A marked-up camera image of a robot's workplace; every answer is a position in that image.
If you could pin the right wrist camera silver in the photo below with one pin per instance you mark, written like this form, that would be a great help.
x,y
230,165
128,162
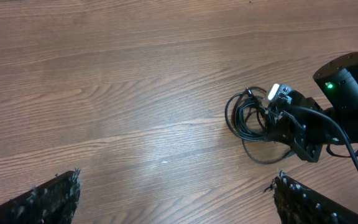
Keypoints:
x,y
279,91

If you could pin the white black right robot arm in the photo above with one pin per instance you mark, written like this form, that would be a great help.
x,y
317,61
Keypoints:
x,y
338,80

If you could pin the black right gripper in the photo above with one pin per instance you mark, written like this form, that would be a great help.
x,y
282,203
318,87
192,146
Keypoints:
x,y
300,125

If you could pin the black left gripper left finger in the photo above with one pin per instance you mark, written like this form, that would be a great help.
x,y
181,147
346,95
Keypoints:
x,y
54,201

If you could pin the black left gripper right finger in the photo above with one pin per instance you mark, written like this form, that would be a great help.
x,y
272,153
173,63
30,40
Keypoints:
x,y
297,203

